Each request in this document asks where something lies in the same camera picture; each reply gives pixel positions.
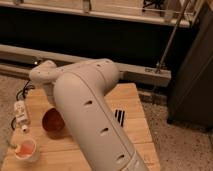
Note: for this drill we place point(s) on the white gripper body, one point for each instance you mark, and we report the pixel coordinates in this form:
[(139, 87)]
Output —
[(48, 88)]

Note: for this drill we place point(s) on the red ceramic bowl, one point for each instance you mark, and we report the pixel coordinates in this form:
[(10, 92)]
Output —
[(52, 121)]

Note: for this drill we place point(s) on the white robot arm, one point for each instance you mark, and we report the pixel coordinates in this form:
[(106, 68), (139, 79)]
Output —
[(78, 92)]

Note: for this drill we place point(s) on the clear cup with orange drink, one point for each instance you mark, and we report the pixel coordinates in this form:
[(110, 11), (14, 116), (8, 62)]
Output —
[(27, 151)]

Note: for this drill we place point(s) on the black white striped block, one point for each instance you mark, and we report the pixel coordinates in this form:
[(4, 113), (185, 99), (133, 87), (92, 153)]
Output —
[(120, 115)]

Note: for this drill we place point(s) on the metal pole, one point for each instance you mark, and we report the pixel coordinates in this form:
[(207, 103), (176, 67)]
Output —
[(181, 14)]

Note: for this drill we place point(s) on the dark cabinet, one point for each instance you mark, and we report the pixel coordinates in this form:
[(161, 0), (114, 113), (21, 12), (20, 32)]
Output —
[(191, 94)]

